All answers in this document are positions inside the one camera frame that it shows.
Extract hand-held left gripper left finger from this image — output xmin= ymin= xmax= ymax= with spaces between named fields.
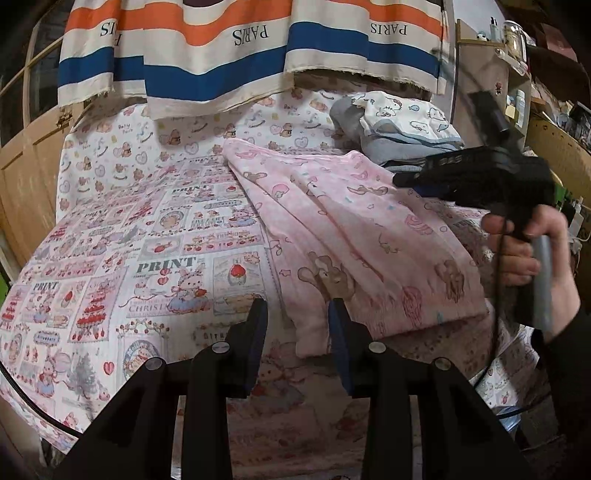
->
xmin=55 ymin=298 xmax=269 ymax=480

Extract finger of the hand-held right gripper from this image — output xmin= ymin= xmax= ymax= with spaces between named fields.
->
xmin=410 ymin=184 xmax=452 ymax=200
xmin=392 ymin=166 xmax=432 ymax=188

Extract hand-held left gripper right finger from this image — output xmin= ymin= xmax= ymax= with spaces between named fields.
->
xmin=328 ymin=298 xmax=536 ymax=480

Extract pink cartoon print pants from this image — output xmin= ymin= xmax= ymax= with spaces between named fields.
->
xmin=222 ymin=138 xmax=490 ymax=358

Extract person's right forearm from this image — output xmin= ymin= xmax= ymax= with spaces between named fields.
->
xmin=531 ymin=307 xmax=591 ymax=444

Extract person's right hand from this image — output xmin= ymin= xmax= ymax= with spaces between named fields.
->
xmin=480 ymin=203 xmax=583 ymax=340

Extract white cartoon print garment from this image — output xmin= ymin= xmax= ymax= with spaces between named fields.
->
xmin=351 ymin=91 xmax=465 ymax=148

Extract cardboard box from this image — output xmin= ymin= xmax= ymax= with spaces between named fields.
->
xmin=526 ymin=113 xmax=591 ymax=208

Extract grey folded garment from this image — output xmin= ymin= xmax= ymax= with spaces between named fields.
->
xmin=330 ymin=92 xmax=465 ymax=169

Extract wooden cabinet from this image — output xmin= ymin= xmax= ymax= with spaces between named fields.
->
xmin=455 ymin=18 xmax=532 ymax=153

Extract glass jar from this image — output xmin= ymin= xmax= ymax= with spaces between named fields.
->
xmin=502 ymin=19 xmax=528 ymax=63

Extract strawberry print bed sheet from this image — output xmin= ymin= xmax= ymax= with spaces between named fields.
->
xmin=0 ymin=152 xmax=546 ymax=480

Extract striped hanging curtain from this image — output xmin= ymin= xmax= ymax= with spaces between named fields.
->
xmin=58 ymin=0 xmax=448 ymax=121

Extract wooden door with glass panes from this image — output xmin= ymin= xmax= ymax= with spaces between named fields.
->
xmin=0 ymin=14 xmax=88 ymax=268

